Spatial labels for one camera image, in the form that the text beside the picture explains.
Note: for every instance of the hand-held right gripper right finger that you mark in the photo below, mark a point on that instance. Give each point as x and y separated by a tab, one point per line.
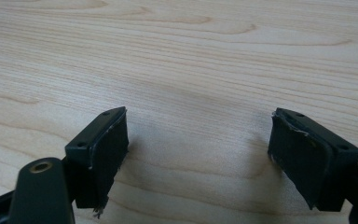
310	158

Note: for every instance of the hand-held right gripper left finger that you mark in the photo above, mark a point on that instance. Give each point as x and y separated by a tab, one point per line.
102	161

